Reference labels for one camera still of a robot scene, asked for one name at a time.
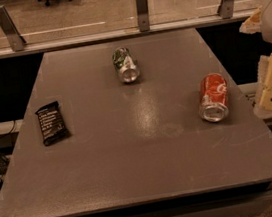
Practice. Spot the red soda can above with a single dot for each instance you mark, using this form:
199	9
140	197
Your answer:
213	98

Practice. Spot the middle metal bracket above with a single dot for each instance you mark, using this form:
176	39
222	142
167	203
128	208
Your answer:
142	15

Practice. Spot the metal barrier rail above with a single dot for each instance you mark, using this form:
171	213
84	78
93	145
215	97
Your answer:
72	42

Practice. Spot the left metal bracket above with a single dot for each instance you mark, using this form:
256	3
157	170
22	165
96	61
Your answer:
16	41

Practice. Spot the black snack bar packet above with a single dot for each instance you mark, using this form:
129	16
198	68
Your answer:
51	122

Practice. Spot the green soda can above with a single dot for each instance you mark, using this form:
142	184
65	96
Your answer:
127	69

